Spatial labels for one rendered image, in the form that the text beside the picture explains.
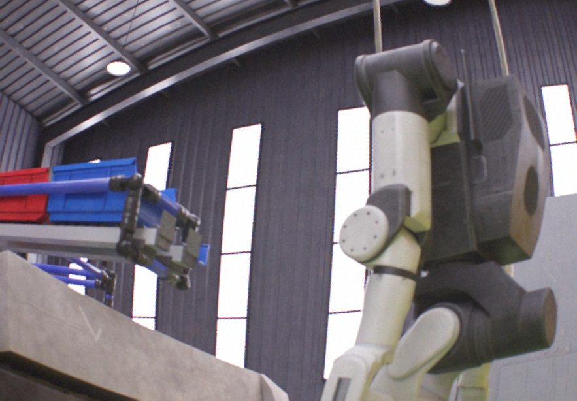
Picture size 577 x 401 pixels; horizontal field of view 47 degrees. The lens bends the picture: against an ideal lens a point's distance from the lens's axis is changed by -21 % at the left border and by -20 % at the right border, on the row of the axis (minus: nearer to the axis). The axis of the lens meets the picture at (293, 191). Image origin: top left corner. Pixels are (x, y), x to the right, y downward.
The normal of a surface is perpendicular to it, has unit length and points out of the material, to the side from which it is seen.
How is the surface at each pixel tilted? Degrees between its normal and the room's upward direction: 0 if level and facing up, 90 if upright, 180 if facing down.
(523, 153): 105
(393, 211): 90
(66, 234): 90
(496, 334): 113
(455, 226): 101
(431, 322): 90
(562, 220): 90
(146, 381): 80
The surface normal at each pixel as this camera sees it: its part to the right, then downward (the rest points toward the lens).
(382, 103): -0.71, -0.32
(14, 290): 0.90, -0.28
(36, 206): -0.44, -0.35
